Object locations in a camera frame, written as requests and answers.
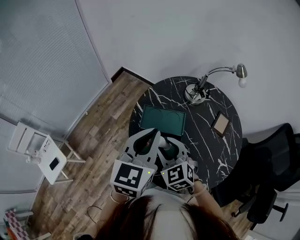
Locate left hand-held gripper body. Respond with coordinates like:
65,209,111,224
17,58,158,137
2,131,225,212
110,152,157,199

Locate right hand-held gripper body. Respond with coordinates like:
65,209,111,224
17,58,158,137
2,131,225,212
161,157,199,193

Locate green box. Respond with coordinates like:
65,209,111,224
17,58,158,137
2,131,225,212
139,105,188,162

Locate person's right forearm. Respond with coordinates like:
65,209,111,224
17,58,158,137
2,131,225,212
193,180,225,218

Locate person's left forearm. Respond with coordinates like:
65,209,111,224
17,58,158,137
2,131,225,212
110,189,131,204

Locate person's white shirt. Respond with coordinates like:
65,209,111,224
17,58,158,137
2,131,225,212
145,187,200,207

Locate white wooden chair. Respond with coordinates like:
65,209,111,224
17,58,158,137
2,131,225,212
7,121,87,186

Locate black smartphone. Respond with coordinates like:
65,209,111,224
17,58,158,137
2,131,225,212
49,157,60,171

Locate black office chair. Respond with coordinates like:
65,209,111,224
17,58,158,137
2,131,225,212
210,123,300,232

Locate silver gooseneck desk lamp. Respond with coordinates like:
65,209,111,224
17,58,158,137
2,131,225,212
184,63,248,105

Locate white window blinds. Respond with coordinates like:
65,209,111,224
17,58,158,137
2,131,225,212
0,0,112,194

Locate thin left wrist bracelet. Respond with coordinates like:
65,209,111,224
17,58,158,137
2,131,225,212
110,189,129,203

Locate pale right wrist bracelet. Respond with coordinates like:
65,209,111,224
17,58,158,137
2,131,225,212
194,183,209,197

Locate black floor cable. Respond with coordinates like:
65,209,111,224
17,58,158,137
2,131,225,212
86,205,104,223

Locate black lamp cable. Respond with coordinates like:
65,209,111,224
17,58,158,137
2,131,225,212
191,82,210,99

